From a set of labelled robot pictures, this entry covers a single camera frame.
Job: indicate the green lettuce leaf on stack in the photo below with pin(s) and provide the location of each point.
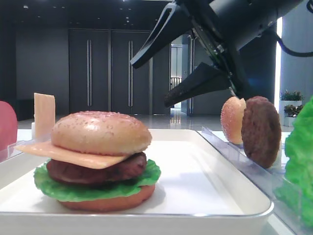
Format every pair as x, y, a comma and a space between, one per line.
72, 193

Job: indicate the orange cheese slice on stack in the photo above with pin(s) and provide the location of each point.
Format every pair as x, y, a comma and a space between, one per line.
96, 161

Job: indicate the left clear acrylic rack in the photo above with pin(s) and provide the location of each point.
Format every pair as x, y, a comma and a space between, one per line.
39, 148

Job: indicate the brown meat patty on stack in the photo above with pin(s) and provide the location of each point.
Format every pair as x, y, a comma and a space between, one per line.
72, 174

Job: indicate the white rectangular metal tray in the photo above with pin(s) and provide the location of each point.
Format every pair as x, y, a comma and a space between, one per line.
199, 193

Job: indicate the potted plants in white planter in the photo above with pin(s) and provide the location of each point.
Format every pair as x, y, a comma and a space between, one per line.
289, 106

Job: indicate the clear acrylic rack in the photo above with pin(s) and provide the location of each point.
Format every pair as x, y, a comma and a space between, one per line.
267, 180
39, 148

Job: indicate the red tomato slice under stack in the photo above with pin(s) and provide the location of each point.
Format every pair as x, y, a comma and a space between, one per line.
113, 204

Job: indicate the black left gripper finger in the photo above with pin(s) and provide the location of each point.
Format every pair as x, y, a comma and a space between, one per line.
174, 21

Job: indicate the upright orange cheese slice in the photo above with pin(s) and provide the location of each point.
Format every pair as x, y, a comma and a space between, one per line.
44, 114

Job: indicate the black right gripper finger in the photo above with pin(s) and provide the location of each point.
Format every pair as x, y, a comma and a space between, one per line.
204, 79

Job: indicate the upright brown meat patty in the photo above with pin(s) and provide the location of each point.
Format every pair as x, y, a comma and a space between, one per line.
261, 131

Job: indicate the sesame bun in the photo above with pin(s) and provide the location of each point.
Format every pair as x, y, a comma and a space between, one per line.
231, 119
101, 133

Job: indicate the upright red tomato slice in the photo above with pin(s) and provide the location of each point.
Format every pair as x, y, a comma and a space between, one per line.
8, 125

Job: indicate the right clear acrylic rack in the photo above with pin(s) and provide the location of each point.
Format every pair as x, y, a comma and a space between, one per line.
267, 180

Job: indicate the upright green lettuce leaf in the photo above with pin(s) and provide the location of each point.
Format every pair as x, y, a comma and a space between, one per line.
299, 161

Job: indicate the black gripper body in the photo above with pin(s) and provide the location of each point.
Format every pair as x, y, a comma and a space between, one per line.
225, 26

